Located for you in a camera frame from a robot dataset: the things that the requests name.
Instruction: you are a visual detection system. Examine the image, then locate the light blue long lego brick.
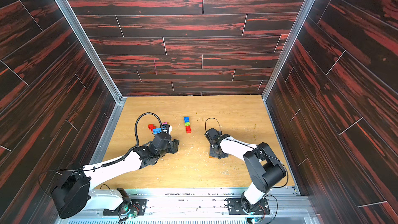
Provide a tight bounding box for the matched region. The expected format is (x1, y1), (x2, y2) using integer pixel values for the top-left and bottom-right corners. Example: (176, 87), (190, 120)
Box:
(152, 128), (162, 134)

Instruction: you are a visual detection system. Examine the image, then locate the small red lego brick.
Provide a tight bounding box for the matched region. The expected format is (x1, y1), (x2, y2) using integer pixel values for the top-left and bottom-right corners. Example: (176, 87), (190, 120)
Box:
(148, 124), (156, 131)

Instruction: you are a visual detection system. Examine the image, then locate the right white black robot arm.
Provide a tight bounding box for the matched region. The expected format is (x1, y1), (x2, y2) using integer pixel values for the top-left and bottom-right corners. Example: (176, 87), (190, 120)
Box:
(205, 128), (288, 214)

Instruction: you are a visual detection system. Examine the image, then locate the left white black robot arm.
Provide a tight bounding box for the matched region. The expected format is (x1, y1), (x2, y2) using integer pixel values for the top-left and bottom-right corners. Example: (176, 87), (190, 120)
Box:
(51, 132), (179, 219)

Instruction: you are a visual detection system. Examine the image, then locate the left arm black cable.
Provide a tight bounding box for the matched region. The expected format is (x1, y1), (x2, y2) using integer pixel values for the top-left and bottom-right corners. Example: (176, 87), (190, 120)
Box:
(37, 112), (165, 200)

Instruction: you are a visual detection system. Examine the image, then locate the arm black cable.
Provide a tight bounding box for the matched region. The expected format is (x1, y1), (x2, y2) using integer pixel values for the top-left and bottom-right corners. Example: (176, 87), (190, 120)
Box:
(205, 117), (290, 222)
(37, 112), (165, 200)

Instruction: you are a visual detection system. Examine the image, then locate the left aluminium corner post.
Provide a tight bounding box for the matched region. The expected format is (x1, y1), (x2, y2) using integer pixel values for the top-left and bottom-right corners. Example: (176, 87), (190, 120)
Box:
(39, 0), (123, 102)

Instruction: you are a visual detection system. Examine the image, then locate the aluminium corner post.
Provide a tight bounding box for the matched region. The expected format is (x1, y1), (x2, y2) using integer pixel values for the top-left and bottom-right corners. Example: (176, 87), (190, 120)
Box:
(39, 0), (123, 102)
(262, 0), (328, 102)

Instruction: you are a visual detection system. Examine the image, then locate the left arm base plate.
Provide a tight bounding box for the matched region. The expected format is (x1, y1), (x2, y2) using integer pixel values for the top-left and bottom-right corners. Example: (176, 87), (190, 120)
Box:
(103, 199), (148, 218)

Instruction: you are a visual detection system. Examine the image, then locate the aluminium front rail frame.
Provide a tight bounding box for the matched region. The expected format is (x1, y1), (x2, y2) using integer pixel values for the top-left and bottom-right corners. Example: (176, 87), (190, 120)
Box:
(56, 186), (322, 224)

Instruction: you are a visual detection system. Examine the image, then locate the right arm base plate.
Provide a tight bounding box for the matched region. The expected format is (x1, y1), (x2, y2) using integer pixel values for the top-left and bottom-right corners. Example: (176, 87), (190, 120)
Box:
(223, 198), (270, 215)

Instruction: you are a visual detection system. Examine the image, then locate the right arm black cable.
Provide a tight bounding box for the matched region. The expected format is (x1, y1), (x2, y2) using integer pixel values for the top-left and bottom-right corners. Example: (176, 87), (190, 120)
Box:
(205, 117), (290, 222)

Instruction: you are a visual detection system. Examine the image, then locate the right aluminium corner post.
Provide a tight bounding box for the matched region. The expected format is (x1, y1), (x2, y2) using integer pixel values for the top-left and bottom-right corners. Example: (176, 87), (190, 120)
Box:
(262, 0), (328, 102)

